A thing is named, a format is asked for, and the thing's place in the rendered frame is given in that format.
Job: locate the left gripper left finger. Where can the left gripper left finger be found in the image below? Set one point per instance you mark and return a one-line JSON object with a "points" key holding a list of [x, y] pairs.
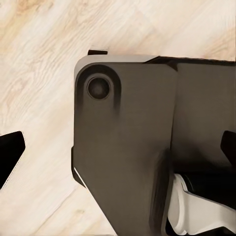
{"points": [[12, 147]]}

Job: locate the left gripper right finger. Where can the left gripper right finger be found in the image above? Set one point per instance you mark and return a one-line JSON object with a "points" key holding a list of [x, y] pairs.
{"points": [[228, 146]]}

